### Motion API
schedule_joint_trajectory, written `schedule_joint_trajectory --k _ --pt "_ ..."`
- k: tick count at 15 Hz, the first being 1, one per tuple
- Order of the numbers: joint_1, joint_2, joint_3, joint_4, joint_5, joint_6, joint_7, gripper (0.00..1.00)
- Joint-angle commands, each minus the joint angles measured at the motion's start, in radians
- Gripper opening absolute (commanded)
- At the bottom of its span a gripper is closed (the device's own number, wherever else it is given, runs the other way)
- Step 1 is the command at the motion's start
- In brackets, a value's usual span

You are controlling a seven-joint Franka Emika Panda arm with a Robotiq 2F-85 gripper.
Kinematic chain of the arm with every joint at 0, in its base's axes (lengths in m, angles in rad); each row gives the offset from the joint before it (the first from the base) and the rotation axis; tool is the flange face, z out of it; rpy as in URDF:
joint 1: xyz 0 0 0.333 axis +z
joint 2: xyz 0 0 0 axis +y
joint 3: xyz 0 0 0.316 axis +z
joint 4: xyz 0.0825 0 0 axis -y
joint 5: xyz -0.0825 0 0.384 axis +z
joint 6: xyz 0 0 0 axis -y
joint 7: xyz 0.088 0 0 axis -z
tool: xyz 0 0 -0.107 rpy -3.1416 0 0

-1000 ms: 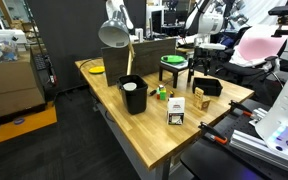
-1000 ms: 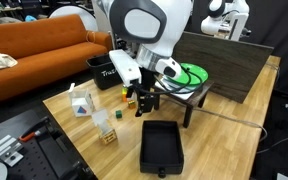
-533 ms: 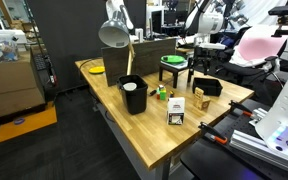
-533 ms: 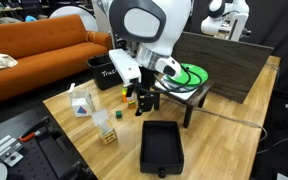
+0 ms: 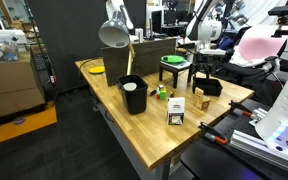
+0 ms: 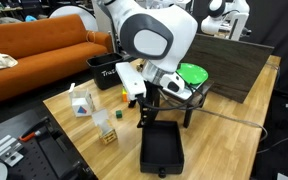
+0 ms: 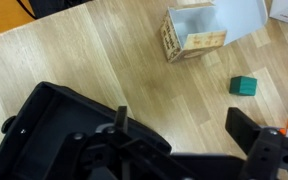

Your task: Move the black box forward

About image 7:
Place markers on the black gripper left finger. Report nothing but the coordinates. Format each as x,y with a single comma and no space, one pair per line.
121,118

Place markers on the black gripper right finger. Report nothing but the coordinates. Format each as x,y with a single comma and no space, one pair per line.
242,131

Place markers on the black box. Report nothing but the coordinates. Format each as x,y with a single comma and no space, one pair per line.
50,133

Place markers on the small wood-print cardboard box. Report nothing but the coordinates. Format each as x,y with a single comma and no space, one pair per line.
197,41

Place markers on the green cube block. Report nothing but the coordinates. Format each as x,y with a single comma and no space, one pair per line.
243,86

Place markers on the orange floor mat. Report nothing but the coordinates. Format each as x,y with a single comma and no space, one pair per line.
4,13

